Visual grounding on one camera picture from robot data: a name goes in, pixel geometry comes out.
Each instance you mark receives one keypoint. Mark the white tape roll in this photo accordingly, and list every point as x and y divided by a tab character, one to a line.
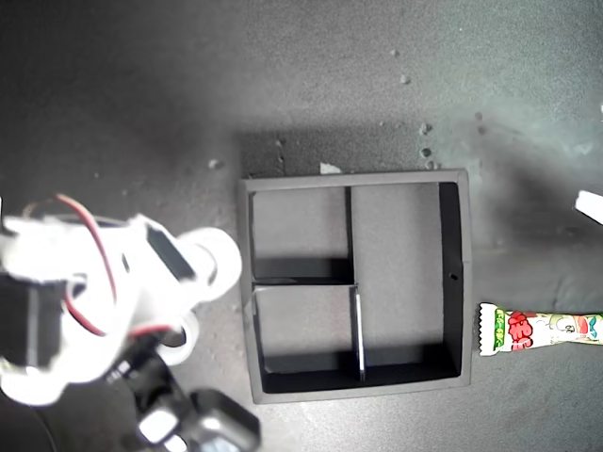
184	350
228	263

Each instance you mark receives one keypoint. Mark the snack bar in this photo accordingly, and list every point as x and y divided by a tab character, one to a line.
527	332

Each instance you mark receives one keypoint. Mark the black tray with wells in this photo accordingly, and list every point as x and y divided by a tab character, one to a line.
398	245

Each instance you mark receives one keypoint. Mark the small white paper scrap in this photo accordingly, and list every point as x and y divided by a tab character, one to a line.
330	167

